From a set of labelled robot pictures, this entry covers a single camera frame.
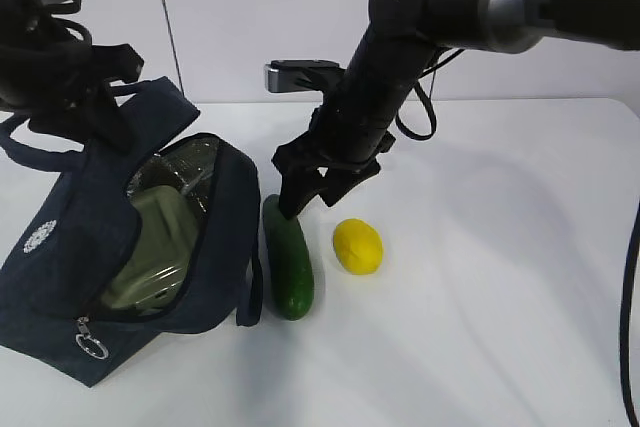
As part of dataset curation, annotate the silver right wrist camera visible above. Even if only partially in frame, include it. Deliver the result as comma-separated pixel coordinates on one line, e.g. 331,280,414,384
264,59,344,93

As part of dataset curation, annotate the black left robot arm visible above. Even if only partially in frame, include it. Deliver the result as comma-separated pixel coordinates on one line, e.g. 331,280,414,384
1,0,144,152

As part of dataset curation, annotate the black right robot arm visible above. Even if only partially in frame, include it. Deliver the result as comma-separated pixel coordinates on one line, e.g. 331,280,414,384
265,0,639,218

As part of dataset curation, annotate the green cucumber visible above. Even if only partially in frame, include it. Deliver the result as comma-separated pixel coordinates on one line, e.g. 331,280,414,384
262,194,315,321

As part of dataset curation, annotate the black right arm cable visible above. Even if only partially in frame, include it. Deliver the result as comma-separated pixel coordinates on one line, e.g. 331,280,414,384
618,201,640,427

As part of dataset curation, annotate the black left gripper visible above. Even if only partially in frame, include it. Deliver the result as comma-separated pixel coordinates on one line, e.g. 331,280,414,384
1,16,144,152

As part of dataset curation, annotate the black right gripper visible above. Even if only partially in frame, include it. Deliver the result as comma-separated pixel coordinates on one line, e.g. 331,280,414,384
273,81,395,220

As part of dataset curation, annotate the yellow lemon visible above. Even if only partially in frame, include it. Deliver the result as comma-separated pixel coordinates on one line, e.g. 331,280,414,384
332,218,384,276

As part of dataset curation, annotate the glass container with green lid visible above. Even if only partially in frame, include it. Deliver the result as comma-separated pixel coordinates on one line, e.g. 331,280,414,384
100,185,200,315

